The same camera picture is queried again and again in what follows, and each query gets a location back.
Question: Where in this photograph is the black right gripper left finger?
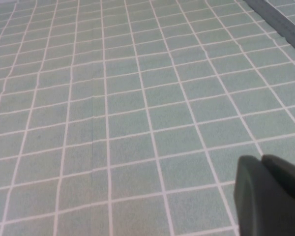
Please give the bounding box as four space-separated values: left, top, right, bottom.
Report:
233 154 295 236

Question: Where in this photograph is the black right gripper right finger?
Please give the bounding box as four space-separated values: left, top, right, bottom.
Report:
262 154 295 197

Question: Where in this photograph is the grey metal strip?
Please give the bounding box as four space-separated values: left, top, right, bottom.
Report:
244 0 295 58

